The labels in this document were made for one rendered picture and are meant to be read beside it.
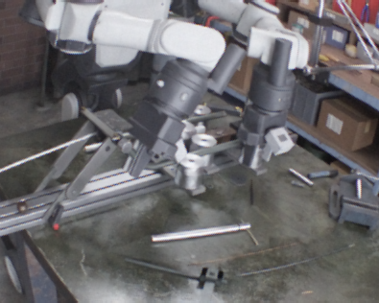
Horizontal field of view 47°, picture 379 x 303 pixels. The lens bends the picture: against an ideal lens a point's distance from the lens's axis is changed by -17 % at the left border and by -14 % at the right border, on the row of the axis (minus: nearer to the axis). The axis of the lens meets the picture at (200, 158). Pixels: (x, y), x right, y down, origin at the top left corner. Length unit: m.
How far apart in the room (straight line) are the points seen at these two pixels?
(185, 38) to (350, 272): 0.52
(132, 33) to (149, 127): 0.17
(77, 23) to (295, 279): 0.61
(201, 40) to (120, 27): 0.15
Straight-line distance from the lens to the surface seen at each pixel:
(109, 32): 0.87
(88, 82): 1.32
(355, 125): 2.39
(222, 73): 0.87
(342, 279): 0.89
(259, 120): 0.98
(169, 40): 0.83
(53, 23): 0.96
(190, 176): 0.93
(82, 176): 0.87
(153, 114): 0.87
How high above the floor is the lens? 1.43
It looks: 29 degrees down
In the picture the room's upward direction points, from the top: 10 degrees clockwise
